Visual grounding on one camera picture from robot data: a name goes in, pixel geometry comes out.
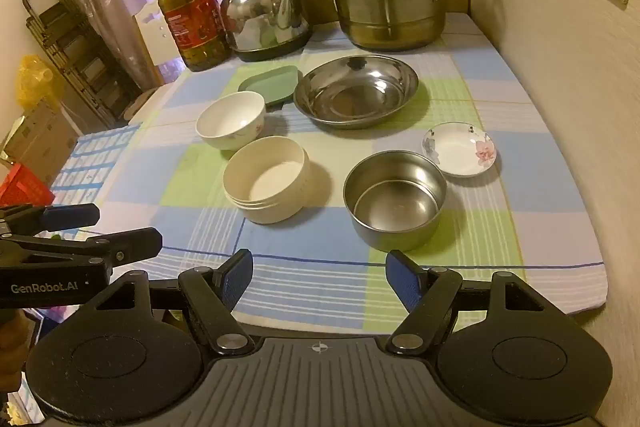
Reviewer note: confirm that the blue white patterned cloth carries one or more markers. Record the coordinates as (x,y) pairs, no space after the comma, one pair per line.
(95,162)

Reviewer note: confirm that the small white floral saucer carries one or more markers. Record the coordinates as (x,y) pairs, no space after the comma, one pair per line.
(456,153)

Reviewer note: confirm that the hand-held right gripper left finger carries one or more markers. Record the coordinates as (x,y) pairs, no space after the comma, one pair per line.
(237,278)

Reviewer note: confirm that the dark folding ladder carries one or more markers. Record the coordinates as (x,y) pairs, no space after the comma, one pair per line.
(75,52)

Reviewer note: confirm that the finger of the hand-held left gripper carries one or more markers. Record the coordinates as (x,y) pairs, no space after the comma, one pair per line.
(70,215)
(132,244)

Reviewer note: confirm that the person's left hand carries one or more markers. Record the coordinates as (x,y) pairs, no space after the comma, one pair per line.
(11,347)

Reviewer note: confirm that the white chair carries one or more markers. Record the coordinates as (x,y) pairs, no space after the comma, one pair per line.
(150,37)

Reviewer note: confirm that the green plate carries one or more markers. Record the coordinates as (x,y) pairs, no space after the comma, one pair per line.
(264,85)

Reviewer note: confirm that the large stainless steel plate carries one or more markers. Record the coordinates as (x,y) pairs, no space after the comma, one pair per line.
(350,103)

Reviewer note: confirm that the stainless steel kettle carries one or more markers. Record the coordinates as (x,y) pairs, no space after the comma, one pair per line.
(265,19)

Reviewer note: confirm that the white floral ceramic bowl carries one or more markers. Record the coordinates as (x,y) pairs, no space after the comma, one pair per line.
(227,123)

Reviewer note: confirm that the cardboard box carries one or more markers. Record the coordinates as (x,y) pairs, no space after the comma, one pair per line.
(40,142)

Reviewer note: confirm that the stainless steel bowl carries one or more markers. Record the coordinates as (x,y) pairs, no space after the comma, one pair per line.
(395,208)

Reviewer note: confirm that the red plastic basket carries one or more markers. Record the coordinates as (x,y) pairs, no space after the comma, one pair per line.
(25,189)

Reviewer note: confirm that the cooking oil bottle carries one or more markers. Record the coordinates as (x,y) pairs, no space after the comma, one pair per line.
(192,24)

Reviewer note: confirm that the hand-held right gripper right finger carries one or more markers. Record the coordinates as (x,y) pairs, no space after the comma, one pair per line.
(402,279)

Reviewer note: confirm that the cream plastic bowl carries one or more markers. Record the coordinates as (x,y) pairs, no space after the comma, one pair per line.
(270,188)

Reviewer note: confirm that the checked tablecloth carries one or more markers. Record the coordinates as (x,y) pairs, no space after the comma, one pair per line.
(320,252)

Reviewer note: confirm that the yellow plastic bag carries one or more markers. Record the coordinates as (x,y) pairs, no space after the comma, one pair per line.
(35,82)

